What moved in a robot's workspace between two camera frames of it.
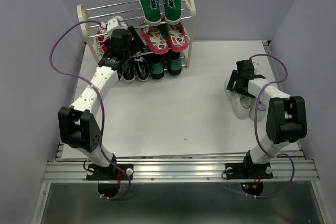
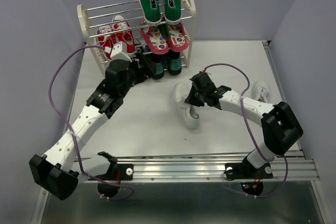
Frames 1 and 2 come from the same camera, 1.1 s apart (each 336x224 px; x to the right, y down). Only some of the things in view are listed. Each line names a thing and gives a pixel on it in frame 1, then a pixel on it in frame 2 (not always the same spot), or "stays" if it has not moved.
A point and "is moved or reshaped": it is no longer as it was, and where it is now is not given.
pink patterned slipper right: (178, 42) stays
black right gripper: (234, 76) -> (190, 98)
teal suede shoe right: (175, 63) stays
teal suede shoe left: (157, 66) stays
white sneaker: (261, 108) is moved or reshaped
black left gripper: (137, 44) -> (144, 72)
